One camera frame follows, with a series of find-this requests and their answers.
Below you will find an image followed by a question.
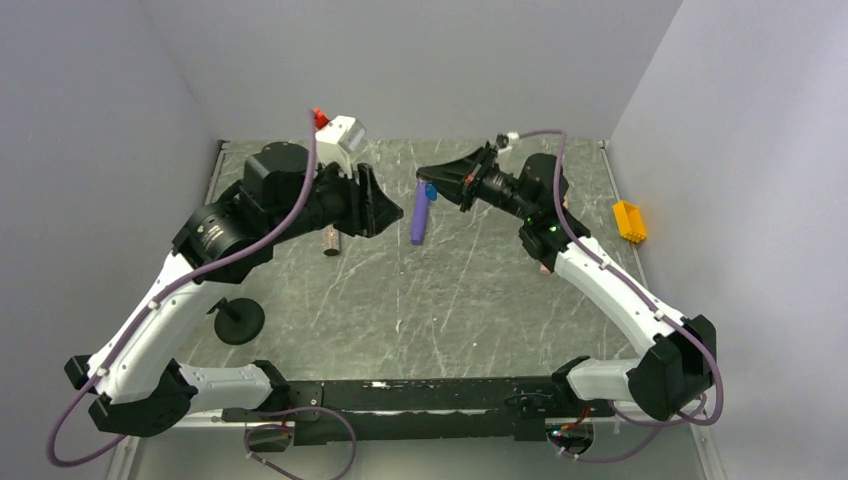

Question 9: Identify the blue key tag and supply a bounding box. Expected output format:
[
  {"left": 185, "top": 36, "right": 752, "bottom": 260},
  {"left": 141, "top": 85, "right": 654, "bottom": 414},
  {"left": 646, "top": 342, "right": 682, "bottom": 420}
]
[{"left": 425, "top": 182, "right": 438, "bottom": 202}]

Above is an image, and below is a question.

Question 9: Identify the black base frame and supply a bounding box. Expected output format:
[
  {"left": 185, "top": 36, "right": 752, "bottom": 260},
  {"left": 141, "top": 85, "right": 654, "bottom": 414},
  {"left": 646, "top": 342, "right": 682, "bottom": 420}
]
[{"left": 221, "top": 377, "right": 598, "bottom": 446}]

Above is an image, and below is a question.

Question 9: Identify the purple cylinder stick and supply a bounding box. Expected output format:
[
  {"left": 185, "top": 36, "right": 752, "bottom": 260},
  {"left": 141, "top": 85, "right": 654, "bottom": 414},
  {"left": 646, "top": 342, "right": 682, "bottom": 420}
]
[{"left": 410, "top": 180, "right": 430, "bottom": 246}]

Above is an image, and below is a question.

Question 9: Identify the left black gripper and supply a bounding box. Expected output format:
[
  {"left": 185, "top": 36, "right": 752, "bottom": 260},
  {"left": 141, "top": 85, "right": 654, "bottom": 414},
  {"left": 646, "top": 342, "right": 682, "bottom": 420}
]
[{"left": 270, "top": 156, "right": 405, "bottom": 245}]

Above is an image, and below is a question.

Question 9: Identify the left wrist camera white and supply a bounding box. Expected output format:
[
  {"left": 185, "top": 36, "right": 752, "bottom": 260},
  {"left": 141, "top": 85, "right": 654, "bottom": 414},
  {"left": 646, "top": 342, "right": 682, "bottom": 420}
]
[{"left": 313, "top": 108, "right": 367, "bottom": 178}]

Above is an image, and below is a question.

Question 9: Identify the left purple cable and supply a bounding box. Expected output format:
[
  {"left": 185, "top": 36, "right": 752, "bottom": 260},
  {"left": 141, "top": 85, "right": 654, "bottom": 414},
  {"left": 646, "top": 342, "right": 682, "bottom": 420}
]
[{"left": 46, "top": 109, "right": 321, "bottom": 468}]

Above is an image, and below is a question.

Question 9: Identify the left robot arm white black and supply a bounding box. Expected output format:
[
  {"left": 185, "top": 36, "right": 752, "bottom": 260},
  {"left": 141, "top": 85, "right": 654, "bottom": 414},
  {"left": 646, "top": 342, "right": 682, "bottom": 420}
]
[{"left": 65, "top": 142, "right": 403, "bottom": 437}]

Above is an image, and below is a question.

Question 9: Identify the yellow plastic bin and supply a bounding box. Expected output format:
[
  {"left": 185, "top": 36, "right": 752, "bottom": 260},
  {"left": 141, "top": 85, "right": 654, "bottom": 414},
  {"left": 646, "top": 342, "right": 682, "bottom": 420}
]
[{"left": 612, "top": 200, "right": 647, "bottom": 244}]

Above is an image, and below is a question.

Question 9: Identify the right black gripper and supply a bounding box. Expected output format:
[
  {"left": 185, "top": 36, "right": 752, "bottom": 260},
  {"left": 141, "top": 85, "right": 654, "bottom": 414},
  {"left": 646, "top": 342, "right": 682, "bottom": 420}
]
[{"left": 417, "top": 145, "right": 537, "bottom": 222}]

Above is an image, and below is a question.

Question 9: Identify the glitter tube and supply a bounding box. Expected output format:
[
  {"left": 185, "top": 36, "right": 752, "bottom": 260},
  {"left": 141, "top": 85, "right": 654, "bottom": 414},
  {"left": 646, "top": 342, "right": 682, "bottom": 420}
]
[{"left": 322, "top": 225, "right": 341, "bottom": 257}]

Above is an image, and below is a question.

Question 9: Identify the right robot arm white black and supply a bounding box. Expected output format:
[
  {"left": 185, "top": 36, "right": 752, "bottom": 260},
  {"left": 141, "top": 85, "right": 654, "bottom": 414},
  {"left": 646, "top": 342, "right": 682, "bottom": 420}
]
[{"left": 416, "top": 145, "right": 717, "bottom": 422}]

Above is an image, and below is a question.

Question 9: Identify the purple cable under base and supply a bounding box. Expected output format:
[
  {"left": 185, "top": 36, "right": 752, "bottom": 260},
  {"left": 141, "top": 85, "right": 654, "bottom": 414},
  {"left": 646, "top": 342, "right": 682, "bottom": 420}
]
[{"left": 243, "top": 405, "right": 360, "bottom": 480}]

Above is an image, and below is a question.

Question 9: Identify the gold microphone on black stand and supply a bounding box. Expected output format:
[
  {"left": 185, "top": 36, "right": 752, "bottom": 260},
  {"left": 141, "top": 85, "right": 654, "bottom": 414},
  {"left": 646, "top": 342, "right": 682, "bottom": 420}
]
[{"left": 209, "top": 298, "right": 265, "bottom": 346}]

